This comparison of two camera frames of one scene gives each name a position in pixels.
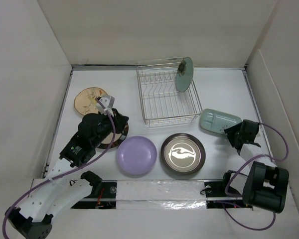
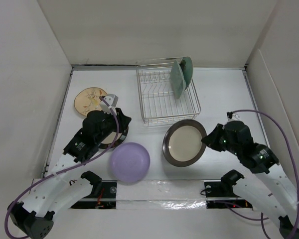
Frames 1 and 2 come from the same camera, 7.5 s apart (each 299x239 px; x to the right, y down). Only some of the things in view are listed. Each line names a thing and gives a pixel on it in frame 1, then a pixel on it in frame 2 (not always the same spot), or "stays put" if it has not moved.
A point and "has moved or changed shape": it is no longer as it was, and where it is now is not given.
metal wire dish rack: x=162 y=103 stays put
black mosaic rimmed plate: x=119 y=137 stays put
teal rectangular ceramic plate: x=217 y=121 to x=177 y=80
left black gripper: x=120 y=120 stays put
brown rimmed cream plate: x=183 y=154 has moved or changed shape
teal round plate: x=184 y=74 stays put
